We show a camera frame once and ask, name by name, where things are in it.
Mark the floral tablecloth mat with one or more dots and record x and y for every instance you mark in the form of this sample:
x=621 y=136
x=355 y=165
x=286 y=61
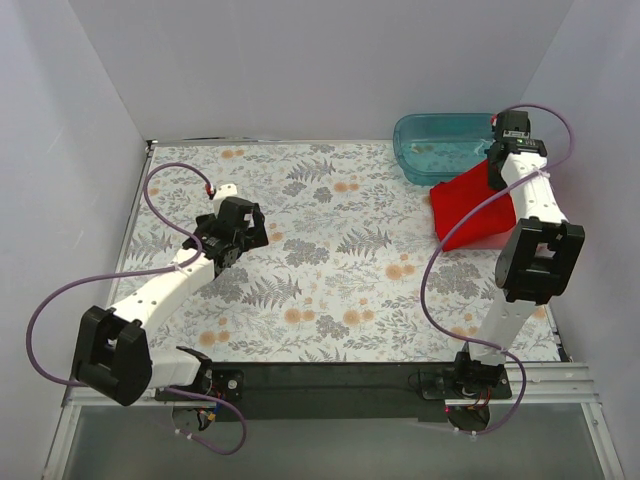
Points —
x=349 y=272

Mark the aluminium frame rail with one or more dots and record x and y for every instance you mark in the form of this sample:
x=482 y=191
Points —
x=547 y=383

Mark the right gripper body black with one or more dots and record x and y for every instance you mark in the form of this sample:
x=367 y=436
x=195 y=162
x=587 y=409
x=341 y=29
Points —
x=496 y=175

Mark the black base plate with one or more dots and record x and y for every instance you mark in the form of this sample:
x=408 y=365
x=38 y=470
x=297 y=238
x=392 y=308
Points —
x=296 y=391

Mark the teal plastic bin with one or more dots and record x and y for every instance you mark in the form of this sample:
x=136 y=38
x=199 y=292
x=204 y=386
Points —
x=435 y=148

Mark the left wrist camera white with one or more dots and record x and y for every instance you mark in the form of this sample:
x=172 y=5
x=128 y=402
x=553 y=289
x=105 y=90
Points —
x=221 y=192

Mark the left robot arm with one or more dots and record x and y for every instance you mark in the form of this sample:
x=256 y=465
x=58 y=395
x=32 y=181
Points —
x=112 y=353

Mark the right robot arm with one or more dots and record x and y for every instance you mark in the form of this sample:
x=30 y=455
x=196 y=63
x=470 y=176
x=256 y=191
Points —
x=536 y=262

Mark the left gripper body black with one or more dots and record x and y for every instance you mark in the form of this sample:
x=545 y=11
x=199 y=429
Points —
x=255 y=228

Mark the folded pink t shirt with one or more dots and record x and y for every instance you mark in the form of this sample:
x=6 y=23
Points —
x=493 y=242

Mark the red t shirt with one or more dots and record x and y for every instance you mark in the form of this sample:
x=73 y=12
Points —
x=451 y=201

